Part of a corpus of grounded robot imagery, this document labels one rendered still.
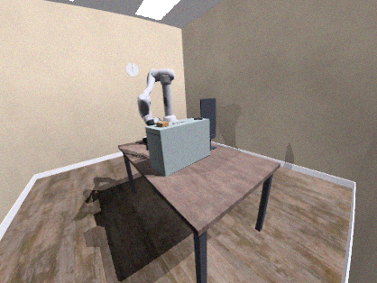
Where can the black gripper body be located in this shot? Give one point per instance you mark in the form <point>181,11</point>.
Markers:
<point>151,122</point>

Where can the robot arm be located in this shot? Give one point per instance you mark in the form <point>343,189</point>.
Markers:
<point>165,76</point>

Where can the small brown cardboard box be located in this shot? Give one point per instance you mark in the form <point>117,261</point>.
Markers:
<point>162,124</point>

